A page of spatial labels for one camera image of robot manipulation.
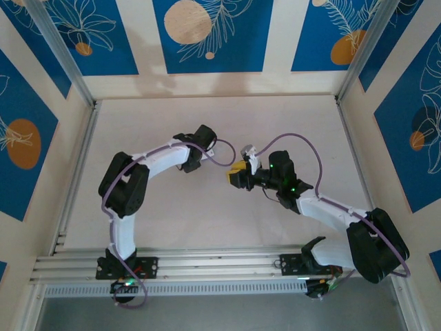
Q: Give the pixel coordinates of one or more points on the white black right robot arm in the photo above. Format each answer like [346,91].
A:
[324,210]

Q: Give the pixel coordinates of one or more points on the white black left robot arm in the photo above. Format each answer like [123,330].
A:
[165,158]

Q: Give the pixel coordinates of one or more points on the black controller box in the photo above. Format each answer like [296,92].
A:
[318,289]
[122,288]

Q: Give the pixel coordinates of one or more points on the aluminium rail beam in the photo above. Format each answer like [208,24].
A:
[220,263]

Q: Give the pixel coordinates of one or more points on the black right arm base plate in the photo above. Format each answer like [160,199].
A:
[291,263]

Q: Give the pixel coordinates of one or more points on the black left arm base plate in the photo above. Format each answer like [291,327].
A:
[151,267]

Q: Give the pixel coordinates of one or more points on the aluminium frame post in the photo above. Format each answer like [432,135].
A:
[62,51]
[365,48]

